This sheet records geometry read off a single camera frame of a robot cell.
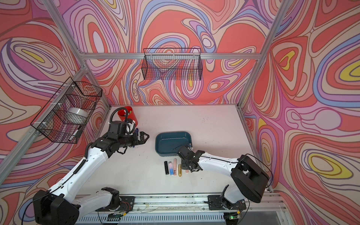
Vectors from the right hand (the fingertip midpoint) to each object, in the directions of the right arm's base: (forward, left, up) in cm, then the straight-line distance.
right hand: (188, 168), depth 86 cm
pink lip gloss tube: (+1, +8, 0) cm, 8 cm away
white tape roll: (+16, +57, +34) cm, 68 cm away
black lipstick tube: (+1, +14, +1) cm, 14 cm away
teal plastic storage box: (+17, +13, +1) cm, 21 cm away
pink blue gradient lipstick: (0, +10, +1) cm, 10 cm away
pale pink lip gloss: (-2, +1, 0) cm, 2 cm away
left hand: (+12, +25, +18) cm, 33 cm away
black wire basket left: (+12, +66, +35) cm, 76 cm away
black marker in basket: (+12, +59, +27) cm, 66 cm away
